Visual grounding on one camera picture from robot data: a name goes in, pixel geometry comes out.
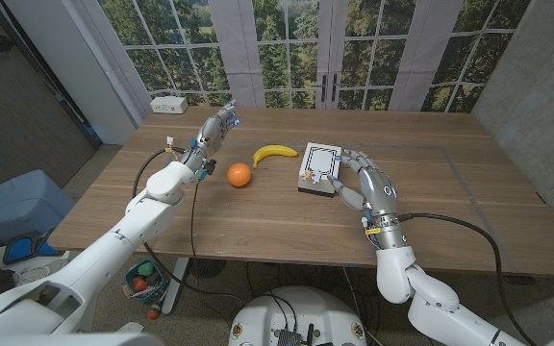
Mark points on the white robot torso base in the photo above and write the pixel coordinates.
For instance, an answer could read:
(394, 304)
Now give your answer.
(296, 312)

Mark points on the yellow banana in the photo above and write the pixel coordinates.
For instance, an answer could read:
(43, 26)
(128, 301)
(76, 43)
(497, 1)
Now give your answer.
(272, 151)

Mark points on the printed window backdrop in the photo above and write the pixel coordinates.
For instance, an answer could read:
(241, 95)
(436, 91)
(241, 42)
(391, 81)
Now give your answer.
(282, 48)

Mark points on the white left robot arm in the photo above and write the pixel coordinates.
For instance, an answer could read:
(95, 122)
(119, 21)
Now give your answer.
(113, 245)

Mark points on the white table leg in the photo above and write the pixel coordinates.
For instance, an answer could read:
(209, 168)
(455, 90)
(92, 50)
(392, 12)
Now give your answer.
(176, 288)

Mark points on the dark wooden door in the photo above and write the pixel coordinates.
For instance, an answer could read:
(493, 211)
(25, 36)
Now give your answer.
(12, 120)

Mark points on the small orange floor toy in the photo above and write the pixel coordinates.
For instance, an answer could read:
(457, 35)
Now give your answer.
(152, 314)

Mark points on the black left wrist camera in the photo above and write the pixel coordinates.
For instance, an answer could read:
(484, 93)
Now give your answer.
(209, 167)

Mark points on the orange fruit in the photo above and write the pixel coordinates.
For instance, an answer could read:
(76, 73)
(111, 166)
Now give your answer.
(239, 175)

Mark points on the blue basket of toys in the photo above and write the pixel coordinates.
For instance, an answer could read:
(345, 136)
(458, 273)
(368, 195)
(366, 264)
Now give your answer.
(144, 281)

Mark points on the black round floor disc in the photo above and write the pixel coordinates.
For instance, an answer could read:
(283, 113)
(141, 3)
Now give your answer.
(207, 268)

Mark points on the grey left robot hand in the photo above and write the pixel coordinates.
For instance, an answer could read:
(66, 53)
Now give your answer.
(209, 137)

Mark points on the blue-grey upholstered seat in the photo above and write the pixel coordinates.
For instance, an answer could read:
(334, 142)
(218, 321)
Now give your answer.
(17, 206)

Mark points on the white power strip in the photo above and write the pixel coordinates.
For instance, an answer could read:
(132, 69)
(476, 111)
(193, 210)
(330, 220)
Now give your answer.
(168, 104)

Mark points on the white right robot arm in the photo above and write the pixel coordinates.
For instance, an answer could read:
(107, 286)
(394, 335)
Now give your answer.
(392, 274)

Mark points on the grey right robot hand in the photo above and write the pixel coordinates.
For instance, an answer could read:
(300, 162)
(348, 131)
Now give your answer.
(378, 192)

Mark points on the white box with black frame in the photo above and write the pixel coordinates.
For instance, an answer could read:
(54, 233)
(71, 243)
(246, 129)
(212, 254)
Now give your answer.
(322, 163)

